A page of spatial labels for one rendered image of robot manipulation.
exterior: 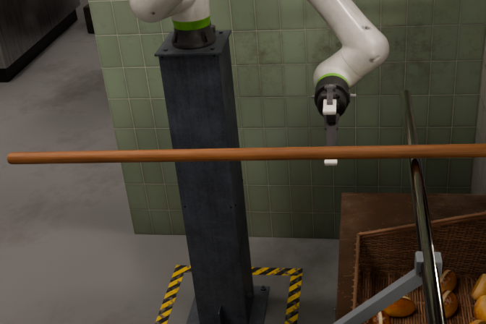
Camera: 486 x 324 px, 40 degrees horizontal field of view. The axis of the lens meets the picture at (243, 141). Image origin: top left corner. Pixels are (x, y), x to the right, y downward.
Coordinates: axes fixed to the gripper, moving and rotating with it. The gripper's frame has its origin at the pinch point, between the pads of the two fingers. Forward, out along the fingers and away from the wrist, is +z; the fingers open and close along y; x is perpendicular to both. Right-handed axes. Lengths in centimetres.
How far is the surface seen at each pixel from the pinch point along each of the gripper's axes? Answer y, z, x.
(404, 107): 2.5, -20.6, -18.7
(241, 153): -0.1, 7.7, 20.1
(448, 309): 57, -5, -31
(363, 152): -0.1, 7.5, -7.5
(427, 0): 5, -119, -34
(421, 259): 2.7, 41.6, -17.0
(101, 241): 120, -115, 118
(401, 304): 56, -6, -18
